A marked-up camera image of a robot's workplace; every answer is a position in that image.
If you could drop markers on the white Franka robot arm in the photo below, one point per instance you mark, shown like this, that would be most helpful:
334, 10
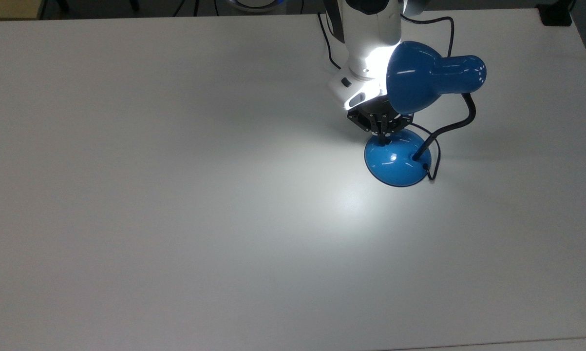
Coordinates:
370, 29

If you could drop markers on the blue gooseneck desk lamp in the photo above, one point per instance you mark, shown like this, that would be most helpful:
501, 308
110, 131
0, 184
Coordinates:
414, 78

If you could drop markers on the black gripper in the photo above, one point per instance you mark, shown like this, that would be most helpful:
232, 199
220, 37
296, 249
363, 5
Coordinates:
361, 117

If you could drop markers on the black table clamp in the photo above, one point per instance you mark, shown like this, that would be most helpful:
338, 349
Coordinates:
556, 14

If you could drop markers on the beige wooden furniture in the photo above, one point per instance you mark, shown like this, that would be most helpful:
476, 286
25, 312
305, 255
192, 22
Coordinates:
10, 9

